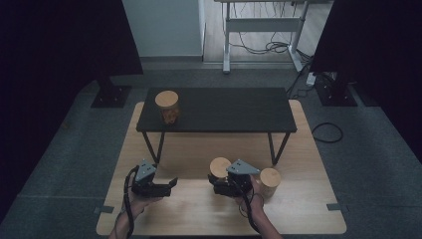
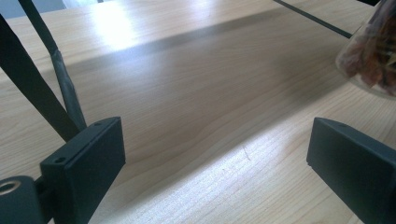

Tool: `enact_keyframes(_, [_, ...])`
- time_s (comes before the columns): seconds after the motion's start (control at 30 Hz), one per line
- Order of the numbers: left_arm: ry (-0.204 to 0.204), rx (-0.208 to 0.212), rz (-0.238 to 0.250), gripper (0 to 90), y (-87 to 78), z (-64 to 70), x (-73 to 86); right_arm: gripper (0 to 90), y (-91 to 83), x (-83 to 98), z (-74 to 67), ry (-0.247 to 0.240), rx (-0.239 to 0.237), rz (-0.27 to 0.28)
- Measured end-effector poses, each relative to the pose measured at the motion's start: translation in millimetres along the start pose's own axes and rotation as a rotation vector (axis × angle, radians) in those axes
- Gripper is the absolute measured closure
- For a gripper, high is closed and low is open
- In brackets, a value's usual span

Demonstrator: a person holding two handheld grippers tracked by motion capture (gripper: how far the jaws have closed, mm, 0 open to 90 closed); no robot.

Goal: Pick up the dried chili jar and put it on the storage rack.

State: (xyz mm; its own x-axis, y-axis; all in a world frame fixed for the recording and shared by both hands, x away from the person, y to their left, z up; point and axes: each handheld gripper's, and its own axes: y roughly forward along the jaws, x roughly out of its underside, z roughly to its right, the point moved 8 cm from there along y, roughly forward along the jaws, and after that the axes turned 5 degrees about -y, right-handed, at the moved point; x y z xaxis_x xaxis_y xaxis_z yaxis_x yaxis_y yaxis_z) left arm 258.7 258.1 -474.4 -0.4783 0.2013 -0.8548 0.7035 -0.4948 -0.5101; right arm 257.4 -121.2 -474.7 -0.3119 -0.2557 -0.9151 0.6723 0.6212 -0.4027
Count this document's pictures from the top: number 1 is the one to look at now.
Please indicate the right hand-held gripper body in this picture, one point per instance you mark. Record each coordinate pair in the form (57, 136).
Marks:
(234, 186)

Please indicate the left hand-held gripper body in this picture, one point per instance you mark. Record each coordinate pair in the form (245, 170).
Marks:
(149, 190)

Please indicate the wooden cylinder block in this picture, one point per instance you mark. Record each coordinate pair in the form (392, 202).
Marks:
(219, 167)

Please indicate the glass jar with wooden lid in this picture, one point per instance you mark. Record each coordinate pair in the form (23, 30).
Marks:
(270, 181)

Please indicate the black metal shelf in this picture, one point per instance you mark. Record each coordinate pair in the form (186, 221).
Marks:
(225, 109)

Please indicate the glass jar with orange contents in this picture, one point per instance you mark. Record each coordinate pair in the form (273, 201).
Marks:
(167, 106)

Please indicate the person's left hand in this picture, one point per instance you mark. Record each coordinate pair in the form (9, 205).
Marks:
(141, 202)

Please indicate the person's right hand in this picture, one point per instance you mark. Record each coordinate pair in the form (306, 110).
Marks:
(255, 199)

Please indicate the grey tape strip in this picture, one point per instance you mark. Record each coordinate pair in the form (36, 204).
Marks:
(336, 207)
(103, 209)

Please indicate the black stand with base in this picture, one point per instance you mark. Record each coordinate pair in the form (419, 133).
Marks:
(336, 94)
(111, 96)

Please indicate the white power strip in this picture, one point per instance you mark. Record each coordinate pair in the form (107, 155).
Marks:
(311, 79)

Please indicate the white cabinet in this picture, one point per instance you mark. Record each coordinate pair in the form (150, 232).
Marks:
(166, 26)

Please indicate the dark curtain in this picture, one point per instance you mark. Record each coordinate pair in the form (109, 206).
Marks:
(49, 49)
(381, 43)

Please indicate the white desk frame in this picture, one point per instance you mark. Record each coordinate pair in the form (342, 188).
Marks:
(262, 25)

